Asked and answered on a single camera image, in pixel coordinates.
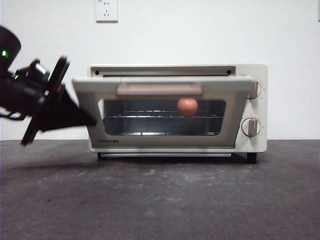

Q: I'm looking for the silver crumb tray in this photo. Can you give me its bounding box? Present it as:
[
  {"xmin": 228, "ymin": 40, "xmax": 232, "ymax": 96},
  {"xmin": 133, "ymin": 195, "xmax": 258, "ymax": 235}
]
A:
[{"xmin": 100, "ymin": 153, "xmax": 232, "ymax": 159}]

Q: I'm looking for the cream brown oven knob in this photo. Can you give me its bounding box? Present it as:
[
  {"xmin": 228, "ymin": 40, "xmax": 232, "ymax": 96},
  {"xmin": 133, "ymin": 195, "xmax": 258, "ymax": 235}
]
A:
[
  {"xmin": 241, "ymin": 117, "xmax": 263, "ymax": 139},
  {"xmin": 247, "ymin": 79, "xmax": 264, "ymax": 100}
]

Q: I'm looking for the cream Toshiba toaster oven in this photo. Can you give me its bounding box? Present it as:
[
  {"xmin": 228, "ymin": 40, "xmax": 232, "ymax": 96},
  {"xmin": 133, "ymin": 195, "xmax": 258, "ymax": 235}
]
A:
[{"xmin": 87, "ymin": 62, "xmax": 269, "ymax": 165}]

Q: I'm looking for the metal wire oven rack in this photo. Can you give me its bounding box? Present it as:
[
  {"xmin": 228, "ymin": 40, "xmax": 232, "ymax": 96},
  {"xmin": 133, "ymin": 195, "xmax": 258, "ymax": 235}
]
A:
[{"xmin": 104, "ymin": 109, "xmax": 225, "ymax": 119}]

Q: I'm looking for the white wall socket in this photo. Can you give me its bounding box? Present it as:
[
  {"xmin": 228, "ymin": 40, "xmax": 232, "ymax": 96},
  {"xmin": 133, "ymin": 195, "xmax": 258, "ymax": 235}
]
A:
[{"xmin": 95, "ymin": 0, "xmax": 119, "ymax": 23}]

